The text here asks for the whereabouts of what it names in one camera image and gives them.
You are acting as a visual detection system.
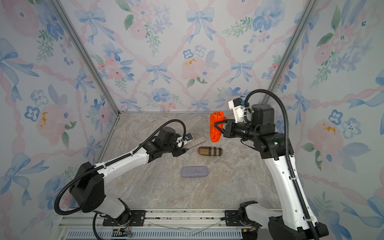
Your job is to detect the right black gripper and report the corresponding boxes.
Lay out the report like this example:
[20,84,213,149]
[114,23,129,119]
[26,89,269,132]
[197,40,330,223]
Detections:
[215,118,259,143]

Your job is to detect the orange cleaning cloth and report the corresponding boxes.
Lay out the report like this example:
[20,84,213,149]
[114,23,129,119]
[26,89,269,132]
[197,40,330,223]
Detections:
[210,111,227,143]

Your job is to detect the purple fabric eyeglass case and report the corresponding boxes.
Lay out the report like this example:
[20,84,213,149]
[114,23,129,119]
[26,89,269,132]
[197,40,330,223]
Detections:
[181,166,209,178]

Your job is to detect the grey eyeglass case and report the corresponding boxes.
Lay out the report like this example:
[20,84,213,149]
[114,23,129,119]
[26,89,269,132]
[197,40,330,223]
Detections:
[185,135,207,149]

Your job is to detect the plaid eyeglass case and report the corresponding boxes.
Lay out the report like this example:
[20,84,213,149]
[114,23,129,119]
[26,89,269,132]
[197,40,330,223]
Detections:
[198,147,223,157]

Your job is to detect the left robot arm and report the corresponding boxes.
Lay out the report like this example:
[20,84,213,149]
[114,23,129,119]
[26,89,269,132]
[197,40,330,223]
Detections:
[69,127,194,226]

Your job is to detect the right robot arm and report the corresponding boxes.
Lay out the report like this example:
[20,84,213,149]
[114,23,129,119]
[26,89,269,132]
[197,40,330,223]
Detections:
[214,101,329,240]

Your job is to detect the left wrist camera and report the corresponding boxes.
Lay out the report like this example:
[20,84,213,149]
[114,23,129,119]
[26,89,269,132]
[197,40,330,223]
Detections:
[176,133,194,148]

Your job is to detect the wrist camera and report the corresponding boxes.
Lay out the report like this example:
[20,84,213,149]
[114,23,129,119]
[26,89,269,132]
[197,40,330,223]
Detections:
[176,133,194,148]
[228,98,246,123]

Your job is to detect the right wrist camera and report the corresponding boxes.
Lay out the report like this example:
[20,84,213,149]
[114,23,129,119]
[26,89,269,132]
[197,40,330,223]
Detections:
[228,98,246,123]

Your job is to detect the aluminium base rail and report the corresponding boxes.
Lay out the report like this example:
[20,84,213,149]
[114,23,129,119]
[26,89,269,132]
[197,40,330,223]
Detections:
[52,209,272,240]

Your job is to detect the left black corrugated cable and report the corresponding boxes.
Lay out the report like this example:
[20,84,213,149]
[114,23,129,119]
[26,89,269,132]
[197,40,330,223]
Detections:
[53,119,187,216]

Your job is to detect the right corner aluminium post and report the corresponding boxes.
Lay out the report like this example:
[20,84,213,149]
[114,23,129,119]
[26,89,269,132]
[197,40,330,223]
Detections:
[268,0,319,92]

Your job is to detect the corner aluminium post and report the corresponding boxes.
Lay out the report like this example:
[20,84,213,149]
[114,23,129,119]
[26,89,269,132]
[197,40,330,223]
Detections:
[268,0,319,92]
[47,0,121,115]

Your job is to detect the left corner aluminium post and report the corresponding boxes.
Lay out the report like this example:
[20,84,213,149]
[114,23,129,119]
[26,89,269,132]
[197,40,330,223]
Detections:
[47,0,121,115]

